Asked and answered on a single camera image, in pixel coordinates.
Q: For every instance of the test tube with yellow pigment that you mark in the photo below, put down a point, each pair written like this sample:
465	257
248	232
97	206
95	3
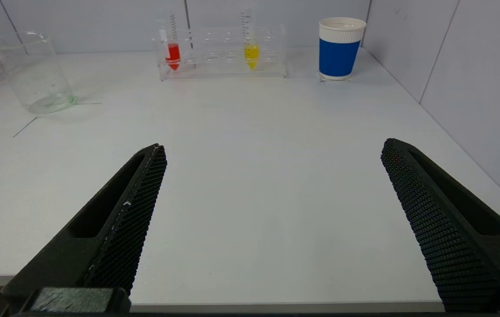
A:
251	53

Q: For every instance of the blue and white paper cup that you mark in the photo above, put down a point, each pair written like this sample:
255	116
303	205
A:
338	54

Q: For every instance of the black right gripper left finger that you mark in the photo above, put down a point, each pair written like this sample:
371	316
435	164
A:
113	229

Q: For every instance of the clear glass beaker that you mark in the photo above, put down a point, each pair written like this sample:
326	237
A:
38	82

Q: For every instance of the test tube with red pigment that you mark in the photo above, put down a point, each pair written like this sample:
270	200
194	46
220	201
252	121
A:
173	54

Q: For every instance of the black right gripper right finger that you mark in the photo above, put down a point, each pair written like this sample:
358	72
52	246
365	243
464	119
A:
448	229

